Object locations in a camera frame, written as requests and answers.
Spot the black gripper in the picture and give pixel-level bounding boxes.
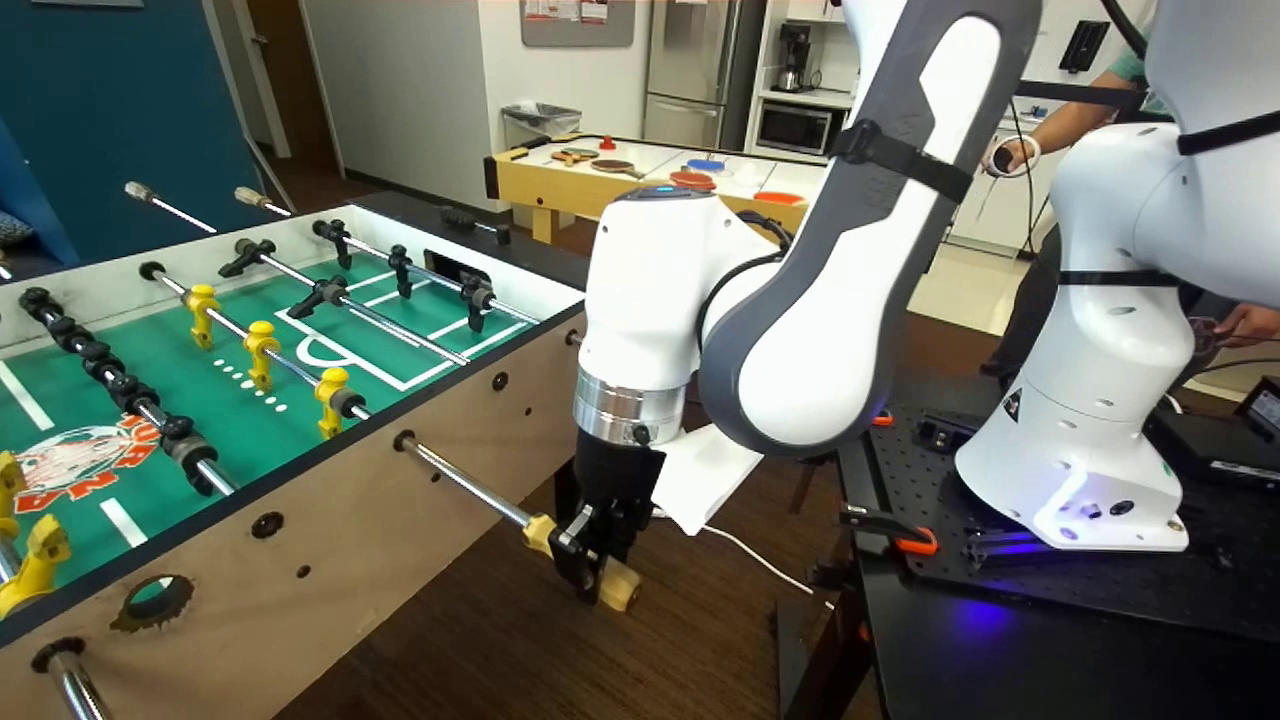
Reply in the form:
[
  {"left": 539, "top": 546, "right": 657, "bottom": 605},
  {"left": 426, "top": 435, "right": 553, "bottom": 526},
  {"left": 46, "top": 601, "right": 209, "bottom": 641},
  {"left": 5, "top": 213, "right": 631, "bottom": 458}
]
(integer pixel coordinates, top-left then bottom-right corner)
[{"left": 553, "top": 434, "right": 664, "bottom": 605}]

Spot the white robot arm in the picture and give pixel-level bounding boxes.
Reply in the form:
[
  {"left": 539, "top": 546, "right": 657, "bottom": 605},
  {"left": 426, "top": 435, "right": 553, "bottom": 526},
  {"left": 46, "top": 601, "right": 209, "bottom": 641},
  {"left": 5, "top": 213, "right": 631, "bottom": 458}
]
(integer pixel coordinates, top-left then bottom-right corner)
[{"left": 546, "top": 0, "right": 1280, "bottom": 601}]

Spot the orange black clamp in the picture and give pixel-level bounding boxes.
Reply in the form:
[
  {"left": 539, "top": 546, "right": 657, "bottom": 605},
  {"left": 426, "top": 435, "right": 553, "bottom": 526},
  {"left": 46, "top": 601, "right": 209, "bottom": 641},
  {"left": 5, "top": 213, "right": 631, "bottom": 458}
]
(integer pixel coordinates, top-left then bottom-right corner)
[{"left": 840, "top": 504, "right": 938, "bottom": 556}]

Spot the yellow air hockey table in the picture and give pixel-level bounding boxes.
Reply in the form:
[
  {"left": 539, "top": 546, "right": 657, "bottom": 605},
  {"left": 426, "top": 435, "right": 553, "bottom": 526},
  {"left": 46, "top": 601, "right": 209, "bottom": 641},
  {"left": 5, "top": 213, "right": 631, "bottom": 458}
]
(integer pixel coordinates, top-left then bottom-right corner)
[{"left": 484, "top": 138, "right": 823, "bottom": 246}]

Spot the foosball table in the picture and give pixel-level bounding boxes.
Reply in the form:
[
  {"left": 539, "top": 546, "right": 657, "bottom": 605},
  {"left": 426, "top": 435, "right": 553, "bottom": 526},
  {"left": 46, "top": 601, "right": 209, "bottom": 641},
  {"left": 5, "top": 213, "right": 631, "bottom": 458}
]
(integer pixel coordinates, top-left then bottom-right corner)
[{"left": 5, "top": 205, "right": 579, "bottom": 720}]

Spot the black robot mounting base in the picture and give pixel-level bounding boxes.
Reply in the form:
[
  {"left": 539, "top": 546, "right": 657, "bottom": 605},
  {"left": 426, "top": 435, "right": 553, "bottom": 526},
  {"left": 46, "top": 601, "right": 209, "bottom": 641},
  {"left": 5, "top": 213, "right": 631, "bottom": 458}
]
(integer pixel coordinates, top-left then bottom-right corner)
[{"left": 780, "top": 380, "right": 1280, "bottom": 720}]

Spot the microwave oven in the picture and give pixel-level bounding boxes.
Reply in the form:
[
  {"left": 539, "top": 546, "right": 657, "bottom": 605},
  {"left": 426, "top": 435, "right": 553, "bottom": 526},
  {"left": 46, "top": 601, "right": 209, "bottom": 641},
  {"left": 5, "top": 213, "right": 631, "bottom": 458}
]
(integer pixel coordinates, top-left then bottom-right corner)
[{"left": 754, "top": 100, "right": 840, "bottom": 158}]

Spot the stainless refrigerator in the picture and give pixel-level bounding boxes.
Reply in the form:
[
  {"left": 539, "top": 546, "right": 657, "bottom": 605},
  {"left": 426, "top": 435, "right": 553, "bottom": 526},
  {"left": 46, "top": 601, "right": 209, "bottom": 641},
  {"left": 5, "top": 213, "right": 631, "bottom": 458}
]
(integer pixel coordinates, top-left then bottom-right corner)
[{"left": 642, "top": 0, "right": 736, "bottom": 148}]

